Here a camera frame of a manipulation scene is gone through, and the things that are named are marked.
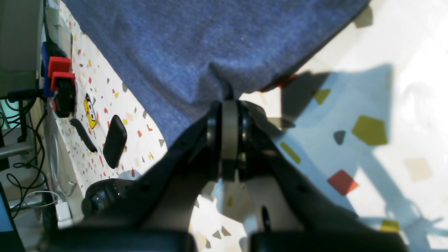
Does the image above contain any patterned terrazzo table cloth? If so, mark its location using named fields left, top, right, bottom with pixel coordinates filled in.
left=48, top=0, right=447, bottom=252

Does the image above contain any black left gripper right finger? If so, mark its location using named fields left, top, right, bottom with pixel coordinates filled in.
left=238, top=101, right=361, bottom=231

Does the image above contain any blue grey T-shirt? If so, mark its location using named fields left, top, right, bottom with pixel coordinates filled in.
left=64, top=0, right=369, bottom=146

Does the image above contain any yellow face sticker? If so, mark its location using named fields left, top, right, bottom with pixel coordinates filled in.
left=84, top=94, right=97, bottom=129

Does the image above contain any small black case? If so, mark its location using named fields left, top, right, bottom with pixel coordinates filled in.
left=103, top=115, right=127, bottom=169

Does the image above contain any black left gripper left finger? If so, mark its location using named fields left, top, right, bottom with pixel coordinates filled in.
left=82, top=102, right=222, bottom=224

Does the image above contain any red black bar clamp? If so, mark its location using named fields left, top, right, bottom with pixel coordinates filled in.
left=40, top=42, right=76, bottom=118

